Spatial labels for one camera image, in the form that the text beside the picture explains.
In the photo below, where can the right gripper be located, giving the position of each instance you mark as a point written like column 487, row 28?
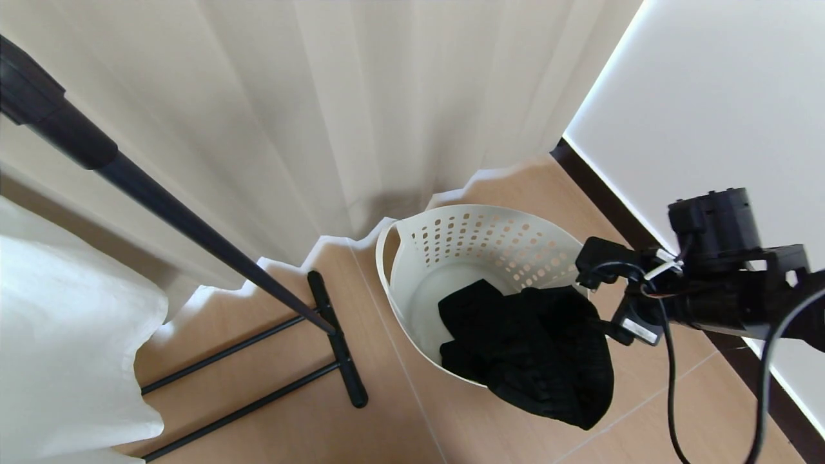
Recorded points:
column 670, row 309

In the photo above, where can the black garment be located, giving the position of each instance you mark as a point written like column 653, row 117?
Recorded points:
column 541, row 354

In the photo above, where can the white printed t-shirt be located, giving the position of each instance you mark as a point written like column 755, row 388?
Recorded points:
column 64, row 341

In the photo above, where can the white laundry basket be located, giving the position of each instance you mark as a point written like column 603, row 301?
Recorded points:
column 419, row 283

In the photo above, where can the black clothes rack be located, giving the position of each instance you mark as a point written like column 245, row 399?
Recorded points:
column 161, row 203

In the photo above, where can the beige curtain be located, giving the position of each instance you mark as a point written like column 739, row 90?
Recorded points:
column 322, row 96

